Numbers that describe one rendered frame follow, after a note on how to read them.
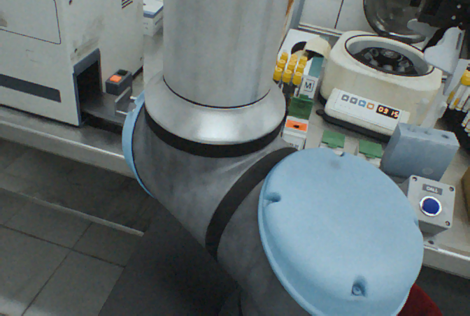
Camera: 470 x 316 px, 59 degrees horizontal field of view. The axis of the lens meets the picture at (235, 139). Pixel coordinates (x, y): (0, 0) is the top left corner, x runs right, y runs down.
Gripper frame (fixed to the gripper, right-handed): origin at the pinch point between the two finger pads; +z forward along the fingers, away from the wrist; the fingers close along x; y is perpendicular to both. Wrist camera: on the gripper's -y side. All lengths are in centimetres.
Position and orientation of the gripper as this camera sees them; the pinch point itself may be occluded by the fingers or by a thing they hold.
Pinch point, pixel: (436, 73)
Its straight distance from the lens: 74.4
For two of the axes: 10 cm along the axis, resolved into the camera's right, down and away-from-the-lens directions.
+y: -9.8, -1.9, 0.4
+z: -1.3, 7.9, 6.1
